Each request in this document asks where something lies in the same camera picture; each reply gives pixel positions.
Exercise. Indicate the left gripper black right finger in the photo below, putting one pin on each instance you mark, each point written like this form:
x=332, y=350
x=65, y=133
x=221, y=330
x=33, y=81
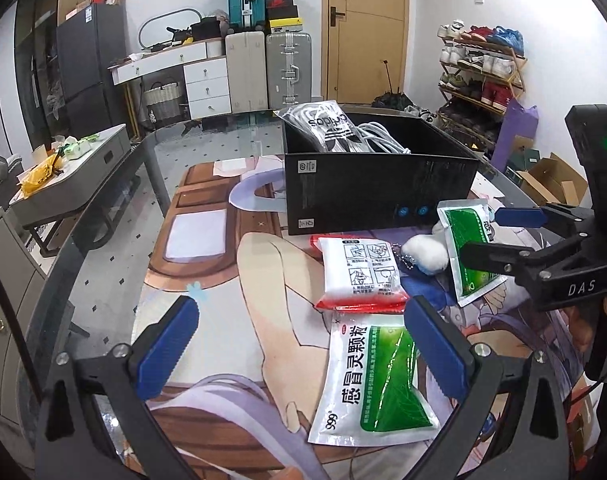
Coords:
x=445, y=350

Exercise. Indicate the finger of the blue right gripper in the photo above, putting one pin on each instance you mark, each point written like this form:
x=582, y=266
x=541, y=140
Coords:
x=493, y=258
x=523, y=217

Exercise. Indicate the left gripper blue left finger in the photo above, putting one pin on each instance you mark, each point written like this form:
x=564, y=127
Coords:
x=159, y=348

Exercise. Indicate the green white medicine packet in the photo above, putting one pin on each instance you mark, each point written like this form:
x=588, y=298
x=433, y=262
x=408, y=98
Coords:
x=468, y=232

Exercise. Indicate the grey adidas bag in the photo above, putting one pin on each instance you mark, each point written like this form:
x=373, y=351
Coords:
x=325, y=126

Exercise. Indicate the person's right hand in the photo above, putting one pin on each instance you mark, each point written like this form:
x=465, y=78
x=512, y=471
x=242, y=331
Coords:
x=580, y=328

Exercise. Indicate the cardboard box on floor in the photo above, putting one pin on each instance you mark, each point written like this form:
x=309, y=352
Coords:
x=552, y=180

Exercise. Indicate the purple bag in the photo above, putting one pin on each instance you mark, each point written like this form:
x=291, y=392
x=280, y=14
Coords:
x=518, y=130

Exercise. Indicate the red white mask packet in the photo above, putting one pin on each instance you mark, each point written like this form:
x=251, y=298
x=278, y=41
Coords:
x=360, y=275

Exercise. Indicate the anime desk mat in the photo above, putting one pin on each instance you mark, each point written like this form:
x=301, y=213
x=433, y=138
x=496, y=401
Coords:
x=241, y=401

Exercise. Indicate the wooden shoe rack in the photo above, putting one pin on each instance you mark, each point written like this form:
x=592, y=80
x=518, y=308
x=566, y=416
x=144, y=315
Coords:
x=480, y=77

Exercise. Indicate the black storage box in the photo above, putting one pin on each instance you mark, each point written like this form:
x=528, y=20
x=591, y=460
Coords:
x=351, y=192

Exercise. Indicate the grey coffee table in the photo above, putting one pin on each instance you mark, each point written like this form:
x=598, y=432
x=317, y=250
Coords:
x=69, y=193

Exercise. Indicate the yellow bag on table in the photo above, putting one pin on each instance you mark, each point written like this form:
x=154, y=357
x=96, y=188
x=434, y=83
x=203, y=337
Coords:
x=40, y=175

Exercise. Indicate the woven laundry basket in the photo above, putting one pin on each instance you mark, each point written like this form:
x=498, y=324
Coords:
x=163, y=102

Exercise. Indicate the wooden door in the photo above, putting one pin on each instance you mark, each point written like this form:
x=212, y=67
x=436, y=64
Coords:
x=364, y=47

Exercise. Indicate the silver suitcase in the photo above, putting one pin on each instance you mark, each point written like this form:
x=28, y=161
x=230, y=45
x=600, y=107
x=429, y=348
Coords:
x=289, y=69

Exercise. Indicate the white drawer desk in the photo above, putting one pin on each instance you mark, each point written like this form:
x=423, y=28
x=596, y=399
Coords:
x=200, y=67

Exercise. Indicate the stacked shoe boxes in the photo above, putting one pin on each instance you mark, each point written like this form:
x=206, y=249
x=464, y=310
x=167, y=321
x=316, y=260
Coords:
x=283, y=16

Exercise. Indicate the beige suitcase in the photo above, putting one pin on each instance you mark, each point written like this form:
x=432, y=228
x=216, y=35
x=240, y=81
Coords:
x=247, y=71

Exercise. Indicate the black refrigerator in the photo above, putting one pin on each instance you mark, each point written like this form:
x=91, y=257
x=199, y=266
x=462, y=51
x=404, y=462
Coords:
x=87, y=45

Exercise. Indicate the white plush keychain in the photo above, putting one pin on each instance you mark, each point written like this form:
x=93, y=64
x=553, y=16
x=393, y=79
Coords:
x=428, y=252

